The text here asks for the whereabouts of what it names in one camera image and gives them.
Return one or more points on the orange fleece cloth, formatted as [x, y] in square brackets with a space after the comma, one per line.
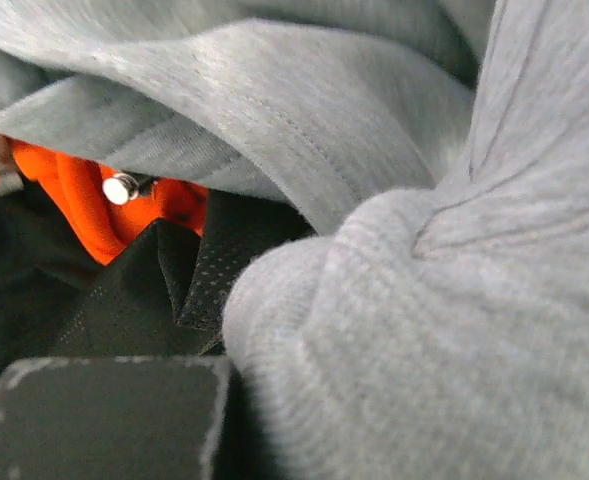
[103, 228]

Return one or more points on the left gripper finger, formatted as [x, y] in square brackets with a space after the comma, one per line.
[121, 418]

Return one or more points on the black cloth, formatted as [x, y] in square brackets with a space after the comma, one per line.
[162, 296]

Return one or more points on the silver metal snap button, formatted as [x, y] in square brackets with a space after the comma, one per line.
[124, 187]

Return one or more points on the grey zip hoodie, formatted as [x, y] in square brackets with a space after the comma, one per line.
[436, 326]

